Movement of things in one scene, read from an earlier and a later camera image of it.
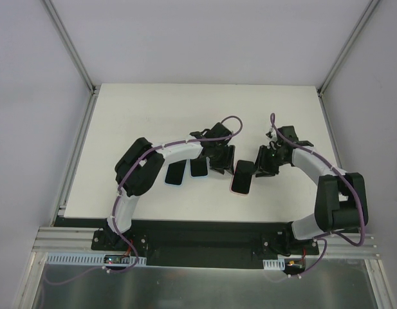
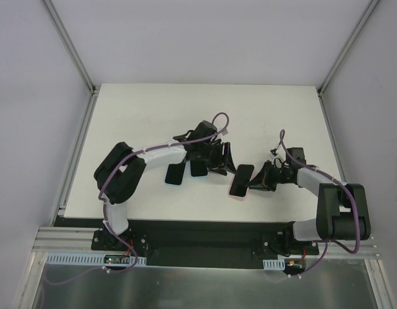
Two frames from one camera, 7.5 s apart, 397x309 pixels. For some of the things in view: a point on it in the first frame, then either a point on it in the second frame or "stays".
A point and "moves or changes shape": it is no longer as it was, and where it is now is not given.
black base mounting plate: [197, 244] stays
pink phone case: [241, 185] to [245, 196]
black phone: [175, 173] stays
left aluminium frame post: [69, 46] stays
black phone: [242, 177] moves or changes shape
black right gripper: [264, 161] to [269, 176]
